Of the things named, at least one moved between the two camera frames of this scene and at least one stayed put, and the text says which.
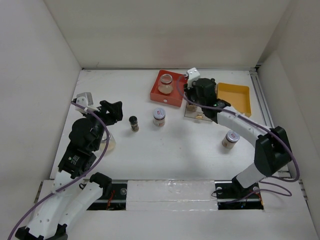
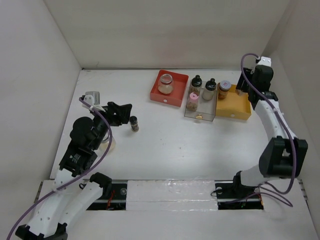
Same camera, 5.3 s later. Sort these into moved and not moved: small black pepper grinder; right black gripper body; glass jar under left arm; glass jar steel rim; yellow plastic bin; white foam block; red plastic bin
Moved: right black gripper body
Not moved: glass jar steel rim; small black pepper grinder; glass jar under left arm; yellow plastic bin; white foam block; red plastic bin
